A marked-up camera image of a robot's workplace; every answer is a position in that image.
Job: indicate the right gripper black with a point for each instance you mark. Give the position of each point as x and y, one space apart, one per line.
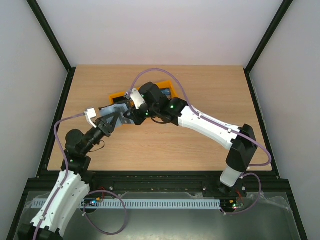
130 111

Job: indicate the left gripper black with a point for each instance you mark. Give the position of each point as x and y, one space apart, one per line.
107 128

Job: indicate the black VIP card stack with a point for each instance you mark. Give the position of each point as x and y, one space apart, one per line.
120 100

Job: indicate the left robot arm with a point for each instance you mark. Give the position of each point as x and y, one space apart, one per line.
73 184

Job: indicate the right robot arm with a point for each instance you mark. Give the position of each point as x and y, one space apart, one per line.
150 102

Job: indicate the blue card stack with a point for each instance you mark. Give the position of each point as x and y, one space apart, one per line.
167 92

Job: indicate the orange plastic sorting bin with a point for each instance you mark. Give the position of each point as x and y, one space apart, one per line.
162 85

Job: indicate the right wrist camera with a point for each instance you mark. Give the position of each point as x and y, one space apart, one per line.
135 96

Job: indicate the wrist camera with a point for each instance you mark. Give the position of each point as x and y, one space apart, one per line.
90 114
135 96

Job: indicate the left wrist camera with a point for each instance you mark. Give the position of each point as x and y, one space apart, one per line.
90 114

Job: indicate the white slotted cable duct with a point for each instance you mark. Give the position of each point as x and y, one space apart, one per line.
134 204

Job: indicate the black aluminium frame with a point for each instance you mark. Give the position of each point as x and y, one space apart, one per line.
137 180

